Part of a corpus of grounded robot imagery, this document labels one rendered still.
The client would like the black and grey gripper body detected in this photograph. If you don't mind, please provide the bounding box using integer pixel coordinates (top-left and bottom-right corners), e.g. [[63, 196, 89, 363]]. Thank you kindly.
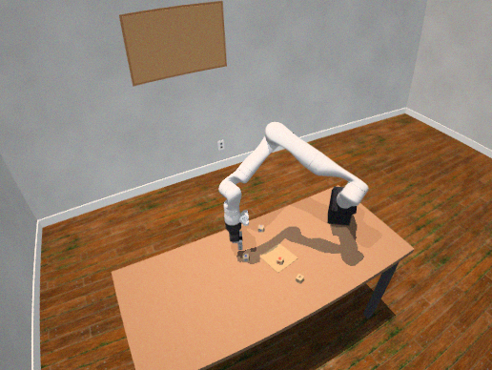
[[224, 210, 249, 242]]

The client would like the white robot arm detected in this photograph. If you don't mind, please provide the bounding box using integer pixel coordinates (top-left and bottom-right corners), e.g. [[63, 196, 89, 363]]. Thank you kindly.
[[218, 122, 368, 216]]

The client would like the tan flat mat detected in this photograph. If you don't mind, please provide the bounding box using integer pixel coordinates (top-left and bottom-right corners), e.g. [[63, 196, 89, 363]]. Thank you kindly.
[[260, 243, 297, 273]]

